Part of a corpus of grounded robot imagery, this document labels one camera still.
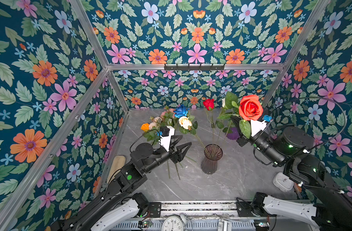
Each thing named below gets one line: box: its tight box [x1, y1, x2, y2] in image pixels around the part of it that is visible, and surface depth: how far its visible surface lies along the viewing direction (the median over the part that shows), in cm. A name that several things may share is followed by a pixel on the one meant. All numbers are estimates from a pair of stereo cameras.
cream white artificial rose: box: [178, 115, 212, 158], surface depth 60 cm
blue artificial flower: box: [173, 103, 190, 118], surface depth 62 cm
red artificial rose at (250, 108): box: [225, 91, 264, 139], surface depth 35 cm
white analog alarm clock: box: [161, 212, 188, 231], surface depth 68 cm
